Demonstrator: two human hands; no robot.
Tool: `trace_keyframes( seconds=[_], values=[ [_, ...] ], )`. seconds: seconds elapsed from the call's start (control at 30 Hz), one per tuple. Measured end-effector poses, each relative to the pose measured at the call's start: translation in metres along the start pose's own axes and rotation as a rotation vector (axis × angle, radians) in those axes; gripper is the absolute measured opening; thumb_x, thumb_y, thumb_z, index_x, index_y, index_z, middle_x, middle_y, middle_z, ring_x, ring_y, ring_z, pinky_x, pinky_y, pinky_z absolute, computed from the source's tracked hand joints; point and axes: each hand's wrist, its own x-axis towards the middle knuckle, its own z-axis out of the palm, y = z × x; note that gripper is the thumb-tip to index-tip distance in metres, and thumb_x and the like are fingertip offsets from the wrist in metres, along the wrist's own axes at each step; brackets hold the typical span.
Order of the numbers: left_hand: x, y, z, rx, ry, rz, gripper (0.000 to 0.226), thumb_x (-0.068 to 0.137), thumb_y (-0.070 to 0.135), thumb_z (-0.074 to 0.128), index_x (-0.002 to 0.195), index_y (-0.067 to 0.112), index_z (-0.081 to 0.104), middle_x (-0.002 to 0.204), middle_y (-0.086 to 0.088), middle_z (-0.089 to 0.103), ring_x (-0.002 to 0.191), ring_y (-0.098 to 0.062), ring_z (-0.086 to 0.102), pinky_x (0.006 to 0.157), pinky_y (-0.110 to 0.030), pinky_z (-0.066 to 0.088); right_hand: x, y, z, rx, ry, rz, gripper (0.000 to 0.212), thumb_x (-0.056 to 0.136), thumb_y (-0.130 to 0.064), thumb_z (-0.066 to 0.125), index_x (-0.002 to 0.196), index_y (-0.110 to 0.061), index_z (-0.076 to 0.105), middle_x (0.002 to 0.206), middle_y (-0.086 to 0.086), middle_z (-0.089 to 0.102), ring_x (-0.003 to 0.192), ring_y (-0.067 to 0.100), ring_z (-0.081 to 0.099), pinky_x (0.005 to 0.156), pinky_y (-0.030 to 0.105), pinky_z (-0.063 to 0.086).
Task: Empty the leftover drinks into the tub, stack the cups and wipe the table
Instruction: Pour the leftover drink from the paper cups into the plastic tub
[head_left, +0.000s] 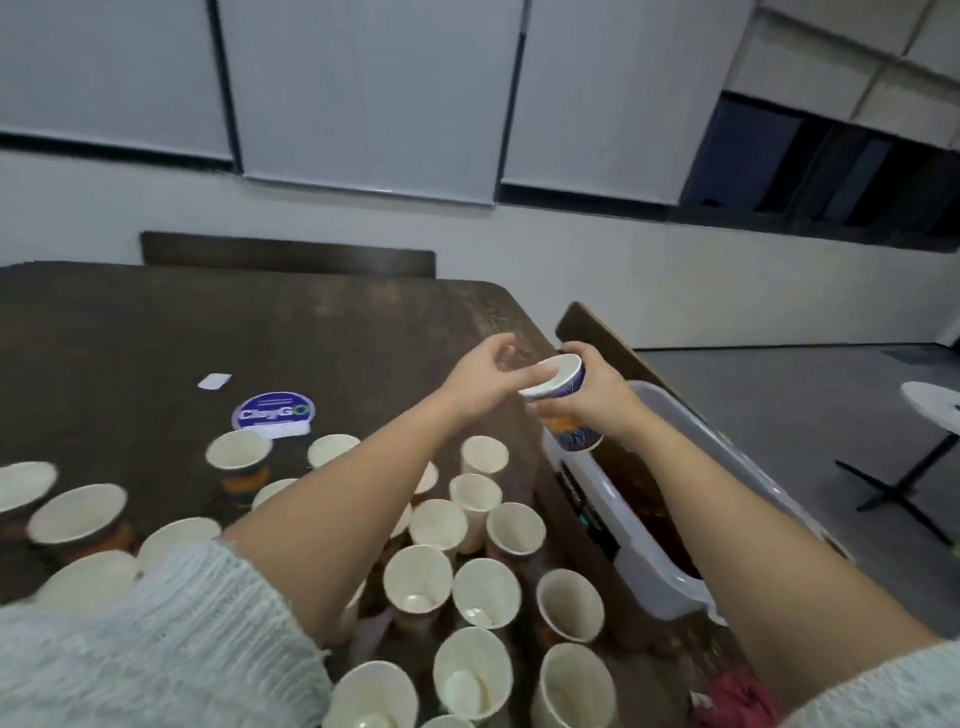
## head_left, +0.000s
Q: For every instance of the person's left hand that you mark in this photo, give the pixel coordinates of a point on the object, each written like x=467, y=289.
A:
x=483, y=378

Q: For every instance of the person's right hand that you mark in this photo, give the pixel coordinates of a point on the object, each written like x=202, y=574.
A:
x=603, y=402

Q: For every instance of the orange blue patterned paper cup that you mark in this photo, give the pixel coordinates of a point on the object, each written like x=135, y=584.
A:
x=552, y=375

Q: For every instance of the white paper cup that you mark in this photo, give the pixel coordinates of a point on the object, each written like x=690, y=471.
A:
x=476, y=503
x=485, y=450

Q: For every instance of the clear plastic storage bin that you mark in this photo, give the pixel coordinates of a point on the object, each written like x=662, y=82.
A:
x=623, y=563

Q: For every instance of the group of paper cups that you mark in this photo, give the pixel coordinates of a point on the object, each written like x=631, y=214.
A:
x=83, y=513

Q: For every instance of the person's right forearm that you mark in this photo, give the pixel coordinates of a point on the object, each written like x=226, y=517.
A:
x=765, y=570

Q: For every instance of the person's left forearm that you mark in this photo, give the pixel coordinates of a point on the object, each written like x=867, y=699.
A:
x=345, y=510

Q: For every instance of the dark wooden chair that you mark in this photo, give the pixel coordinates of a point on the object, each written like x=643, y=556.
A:
x=285, y=252
x=593, y=330

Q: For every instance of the round blue sticker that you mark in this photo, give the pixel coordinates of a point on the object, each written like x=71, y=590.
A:
x=273, y=410

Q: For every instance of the dark wooden table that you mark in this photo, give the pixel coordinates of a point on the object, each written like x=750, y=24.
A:
x=225, y=323

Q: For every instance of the small white paper label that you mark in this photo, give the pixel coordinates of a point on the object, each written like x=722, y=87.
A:
x=215, y=381

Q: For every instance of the dark window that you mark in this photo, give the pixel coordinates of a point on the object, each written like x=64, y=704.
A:
x=818, y=165

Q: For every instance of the dark red cloth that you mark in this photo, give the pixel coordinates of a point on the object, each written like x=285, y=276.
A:
x=735, y=702

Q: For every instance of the round white side table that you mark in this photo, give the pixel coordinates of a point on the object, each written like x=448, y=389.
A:
x=933, y=402

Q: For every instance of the white wall panel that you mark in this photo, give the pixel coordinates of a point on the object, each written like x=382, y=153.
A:
x=368, y=90
x=105, y=68
x=623, y=90

